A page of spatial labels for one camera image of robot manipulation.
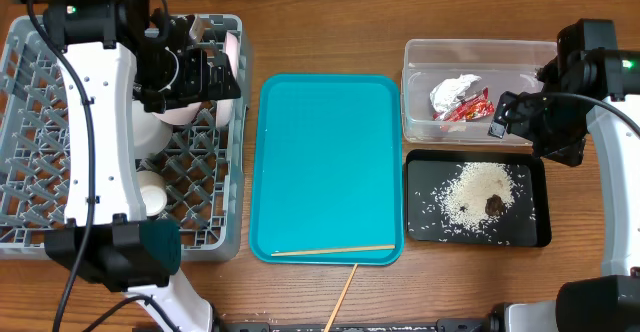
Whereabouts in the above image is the grey dishwasher rack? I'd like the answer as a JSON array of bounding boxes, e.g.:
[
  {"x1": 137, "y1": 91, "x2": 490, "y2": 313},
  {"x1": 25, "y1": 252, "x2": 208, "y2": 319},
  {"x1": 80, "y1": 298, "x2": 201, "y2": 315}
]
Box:
[{"x1": 1, "y1": 14, "x2": 253, "y2": 261}]

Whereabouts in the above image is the brown food scrap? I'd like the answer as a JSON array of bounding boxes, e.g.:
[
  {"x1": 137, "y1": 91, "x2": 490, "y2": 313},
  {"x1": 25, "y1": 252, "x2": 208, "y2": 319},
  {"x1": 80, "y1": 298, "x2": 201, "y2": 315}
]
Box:
[{"x1": 485, "y1": 194, "x2": 506, "y2": 217}]

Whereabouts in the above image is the wooden chopstick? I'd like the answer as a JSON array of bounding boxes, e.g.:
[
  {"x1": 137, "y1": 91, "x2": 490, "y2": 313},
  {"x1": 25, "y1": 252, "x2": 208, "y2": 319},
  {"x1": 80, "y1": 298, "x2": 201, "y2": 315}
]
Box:
[
  {"x1": 322, "y1": 264, "x2": 359, "y2": 332},
  {"x1": 271, "y1": 244, "x2": 396, "y2": 257}
]

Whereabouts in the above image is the white cup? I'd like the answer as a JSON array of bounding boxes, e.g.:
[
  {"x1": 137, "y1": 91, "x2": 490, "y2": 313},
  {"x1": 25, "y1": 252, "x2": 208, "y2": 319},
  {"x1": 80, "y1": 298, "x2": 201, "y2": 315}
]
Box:
[{"x1": 137, "y1": 171, "x2": 168, "y2": 217}]

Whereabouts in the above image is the small pink plate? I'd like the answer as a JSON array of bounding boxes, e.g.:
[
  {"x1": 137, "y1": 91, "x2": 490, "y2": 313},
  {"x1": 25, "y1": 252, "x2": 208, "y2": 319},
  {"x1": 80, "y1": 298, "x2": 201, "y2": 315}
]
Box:
[{"x1": 154, "y1": 102, "x2": 202, "y2": 126}]

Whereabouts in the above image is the large white plate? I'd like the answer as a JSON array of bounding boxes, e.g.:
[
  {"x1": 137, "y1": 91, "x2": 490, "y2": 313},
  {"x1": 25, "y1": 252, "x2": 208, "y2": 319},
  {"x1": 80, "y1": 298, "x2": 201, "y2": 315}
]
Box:
[{"x1": 216, "y1": 32, "x2": 240, "y2": 129}]

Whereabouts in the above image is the red snack wrapper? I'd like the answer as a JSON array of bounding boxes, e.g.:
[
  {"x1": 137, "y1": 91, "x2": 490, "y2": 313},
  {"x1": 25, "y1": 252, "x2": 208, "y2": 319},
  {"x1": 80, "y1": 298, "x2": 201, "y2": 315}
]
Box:
[{"x1": 429, "y1": 74, "x2": 495, "y2": 122}]

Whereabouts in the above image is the clear plastic bin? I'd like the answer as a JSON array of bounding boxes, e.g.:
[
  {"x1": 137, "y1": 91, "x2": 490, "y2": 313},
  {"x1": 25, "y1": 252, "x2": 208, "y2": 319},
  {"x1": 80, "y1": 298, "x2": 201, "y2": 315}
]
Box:
[{"x1": 401, "y1": 39, "x2": 557, "y2": 146}]

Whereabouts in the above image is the black waste tray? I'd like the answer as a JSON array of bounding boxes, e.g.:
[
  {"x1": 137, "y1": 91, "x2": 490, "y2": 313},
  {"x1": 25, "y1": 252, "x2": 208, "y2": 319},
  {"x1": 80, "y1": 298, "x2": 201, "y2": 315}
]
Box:
[{"x1": 405, "y1": 150, "x2": 552, "y2": 248}]

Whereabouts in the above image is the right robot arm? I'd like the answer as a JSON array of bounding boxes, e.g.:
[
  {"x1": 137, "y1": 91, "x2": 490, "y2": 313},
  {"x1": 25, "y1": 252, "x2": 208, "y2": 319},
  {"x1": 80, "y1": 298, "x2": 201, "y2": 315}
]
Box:
[{"x1": 484, "y1": 19, "x2": 639, "y2": 332}]

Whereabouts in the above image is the grey bowl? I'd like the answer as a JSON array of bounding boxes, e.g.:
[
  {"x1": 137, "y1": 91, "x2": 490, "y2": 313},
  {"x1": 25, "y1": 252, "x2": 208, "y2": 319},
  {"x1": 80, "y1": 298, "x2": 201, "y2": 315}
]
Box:
[{"x1": 131, "y1": 100, "x2": 173, "y2": 159}]

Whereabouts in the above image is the teal serving tray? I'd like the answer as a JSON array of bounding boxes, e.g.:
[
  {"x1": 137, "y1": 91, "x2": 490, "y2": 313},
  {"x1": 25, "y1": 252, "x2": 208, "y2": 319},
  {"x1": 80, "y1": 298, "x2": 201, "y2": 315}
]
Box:
[{"x1": 249, "y1": 74, "x2": 405, "y2": 266}]

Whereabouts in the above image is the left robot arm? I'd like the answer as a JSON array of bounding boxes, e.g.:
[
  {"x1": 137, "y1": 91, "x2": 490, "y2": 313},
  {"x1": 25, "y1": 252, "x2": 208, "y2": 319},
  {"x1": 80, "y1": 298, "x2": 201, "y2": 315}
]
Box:
[{"x1": 33, "y1": 0, "x2": 241, "y2": 331}]

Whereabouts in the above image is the rice pile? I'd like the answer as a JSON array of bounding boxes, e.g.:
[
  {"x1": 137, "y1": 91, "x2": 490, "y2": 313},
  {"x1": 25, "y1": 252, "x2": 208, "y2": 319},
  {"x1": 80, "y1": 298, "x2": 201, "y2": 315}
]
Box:
[{"x1": 406, "y1": 160, "x2": 537, "y2": 247}]

